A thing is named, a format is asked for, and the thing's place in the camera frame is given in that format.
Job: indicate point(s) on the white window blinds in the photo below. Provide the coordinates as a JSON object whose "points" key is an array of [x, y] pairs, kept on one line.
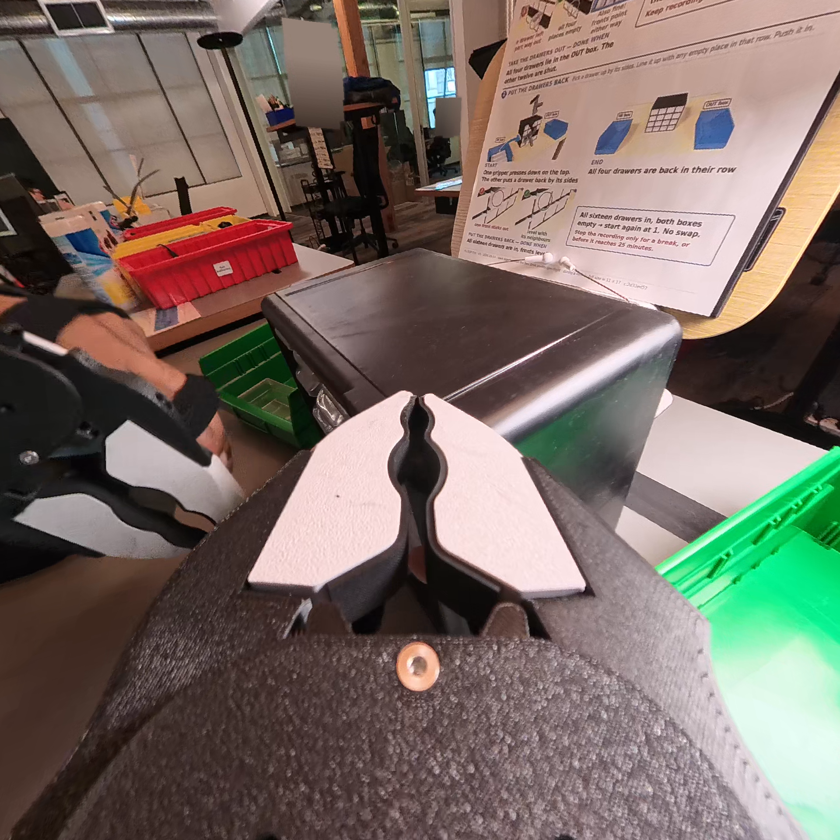
{"points": [[132, 111]]}

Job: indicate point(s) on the large ribbed red bin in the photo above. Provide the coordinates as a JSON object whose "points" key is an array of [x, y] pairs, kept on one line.
{"points": [[216, 268]]}

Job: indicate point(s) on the grid of clear cabinet drawers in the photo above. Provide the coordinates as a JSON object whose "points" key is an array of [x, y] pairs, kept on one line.
{"points": [[329, 411]]}

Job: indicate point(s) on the black swivel chair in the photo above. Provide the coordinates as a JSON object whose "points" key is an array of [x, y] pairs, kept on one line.
{"points": [[365, 170]]}

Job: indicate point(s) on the wooden post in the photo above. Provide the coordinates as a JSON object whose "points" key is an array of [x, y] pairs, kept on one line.
{"points": [[351, 40]]}

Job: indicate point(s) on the black wall screen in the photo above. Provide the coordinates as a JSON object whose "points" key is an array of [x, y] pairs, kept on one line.
{"points": [[20, 157]]}

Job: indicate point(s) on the black drawer cabinet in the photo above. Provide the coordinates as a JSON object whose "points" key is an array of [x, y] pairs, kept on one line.
{"points": [[461, 314]]}

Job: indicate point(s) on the white metal stand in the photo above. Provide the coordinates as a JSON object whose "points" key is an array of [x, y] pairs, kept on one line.
{"points": [[665, 401]]}

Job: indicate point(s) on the blue white paper towel pack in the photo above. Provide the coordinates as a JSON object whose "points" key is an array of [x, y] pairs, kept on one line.
{"points": [[86, 255]]}

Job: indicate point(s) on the ceiling air vent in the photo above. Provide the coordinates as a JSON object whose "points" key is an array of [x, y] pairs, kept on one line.
{"points": [[75, 16]]}

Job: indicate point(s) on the small blue bin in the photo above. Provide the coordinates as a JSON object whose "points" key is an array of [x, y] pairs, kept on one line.
{"points": [[281, 117]]}

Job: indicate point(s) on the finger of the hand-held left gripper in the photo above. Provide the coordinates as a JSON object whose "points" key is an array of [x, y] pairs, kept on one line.
{"points": [[170, 472], [93, 528]]}

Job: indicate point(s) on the clear plastic drawer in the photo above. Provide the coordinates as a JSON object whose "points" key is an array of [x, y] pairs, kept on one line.
{"points": [[266, 396]]}

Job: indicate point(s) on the black backing panel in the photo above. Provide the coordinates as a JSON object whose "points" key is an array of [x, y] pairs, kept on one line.
{"points": [[774, 227]]}

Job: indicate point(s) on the printed instruction sheet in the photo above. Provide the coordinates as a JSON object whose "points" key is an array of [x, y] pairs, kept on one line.
{"points": [[657, 132]]}

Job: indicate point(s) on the narrow red bin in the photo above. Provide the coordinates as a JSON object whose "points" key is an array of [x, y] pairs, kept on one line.
{"points": [[185, 219]]}

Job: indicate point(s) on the dark blue backpack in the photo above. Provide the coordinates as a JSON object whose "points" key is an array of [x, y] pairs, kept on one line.
{"points": [[372, 92]]}

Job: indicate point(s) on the wooden side table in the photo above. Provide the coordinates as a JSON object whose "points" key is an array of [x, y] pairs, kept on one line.
{"points": [[315, 262]]}

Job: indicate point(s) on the person's left hand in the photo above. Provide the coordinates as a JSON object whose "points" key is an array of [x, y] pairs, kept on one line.
{"points": [[125, 354]]}

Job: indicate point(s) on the green plastic bin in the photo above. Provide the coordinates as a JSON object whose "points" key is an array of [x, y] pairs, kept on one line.
{"points": [[774, 656], [243, 357]]}

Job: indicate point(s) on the black floor lamp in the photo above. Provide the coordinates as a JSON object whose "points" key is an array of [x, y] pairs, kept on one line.
{"points": [[220, 40]]}

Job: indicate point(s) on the instruction poster on board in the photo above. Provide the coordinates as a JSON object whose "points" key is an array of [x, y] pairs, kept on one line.
{"points": [[789, 276]]}

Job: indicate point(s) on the silver ceiling duct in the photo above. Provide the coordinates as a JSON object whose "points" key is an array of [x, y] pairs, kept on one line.
{"points": [[158, 16]]}

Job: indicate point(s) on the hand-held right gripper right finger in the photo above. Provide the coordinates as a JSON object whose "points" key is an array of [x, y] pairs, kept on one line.
{"points": [[499, 525]]}

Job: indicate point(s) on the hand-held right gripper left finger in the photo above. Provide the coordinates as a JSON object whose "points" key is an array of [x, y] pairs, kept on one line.
{"points": [[335, 518]]}

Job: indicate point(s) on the yellow plastic bin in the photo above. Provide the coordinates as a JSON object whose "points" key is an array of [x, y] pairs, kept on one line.
{"points": [[151, 241]]}

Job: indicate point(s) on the white paper sheet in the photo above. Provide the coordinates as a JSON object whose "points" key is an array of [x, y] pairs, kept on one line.
{"points": [[170, 319]]}

